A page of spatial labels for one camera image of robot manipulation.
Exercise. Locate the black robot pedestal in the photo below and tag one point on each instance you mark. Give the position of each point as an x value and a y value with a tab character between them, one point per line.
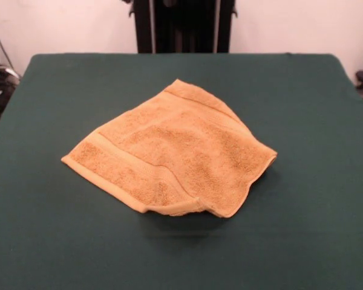
184	27

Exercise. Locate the tan terry towel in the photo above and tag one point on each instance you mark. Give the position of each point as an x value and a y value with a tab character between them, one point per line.
169	145

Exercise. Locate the dark green table cloth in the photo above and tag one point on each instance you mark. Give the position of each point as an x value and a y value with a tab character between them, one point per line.
78	241

